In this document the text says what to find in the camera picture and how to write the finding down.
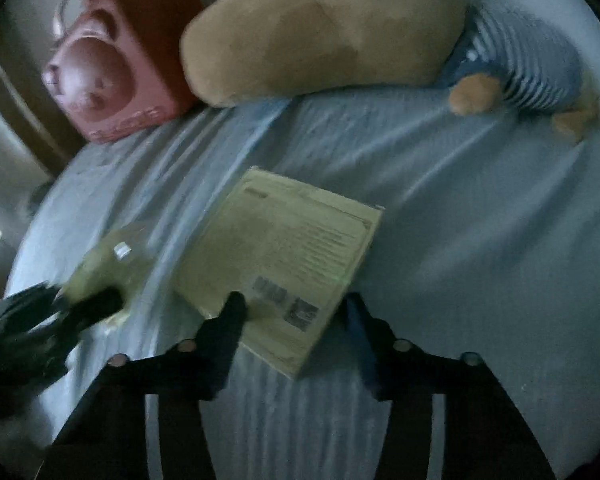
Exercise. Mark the red bear-face plastic bag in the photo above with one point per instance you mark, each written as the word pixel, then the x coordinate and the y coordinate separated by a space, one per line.
pixel 115 70

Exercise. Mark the yellow box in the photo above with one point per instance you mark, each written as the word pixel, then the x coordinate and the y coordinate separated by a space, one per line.
pixel 285 255

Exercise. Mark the light blue striped bed sheet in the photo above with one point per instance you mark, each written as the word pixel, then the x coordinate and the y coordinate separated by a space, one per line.
pixel 455 210

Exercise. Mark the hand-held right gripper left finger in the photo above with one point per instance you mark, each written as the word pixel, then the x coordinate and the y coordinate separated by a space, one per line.
pixel 220 340

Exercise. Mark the brown plush toy striped shirt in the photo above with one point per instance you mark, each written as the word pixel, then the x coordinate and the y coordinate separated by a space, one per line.
pixel 330 25

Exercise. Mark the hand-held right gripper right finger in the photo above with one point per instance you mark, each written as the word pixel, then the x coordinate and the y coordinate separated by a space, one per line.
pixel 365 345

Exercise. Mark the small yellowish packet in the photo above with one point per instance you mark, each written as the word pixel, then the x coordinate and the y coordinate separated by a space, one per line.
pixel 112 265

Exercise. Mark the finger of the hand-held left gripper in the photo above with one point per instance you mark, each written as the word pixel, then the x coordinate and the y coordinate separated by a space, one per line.
pixel 95 307

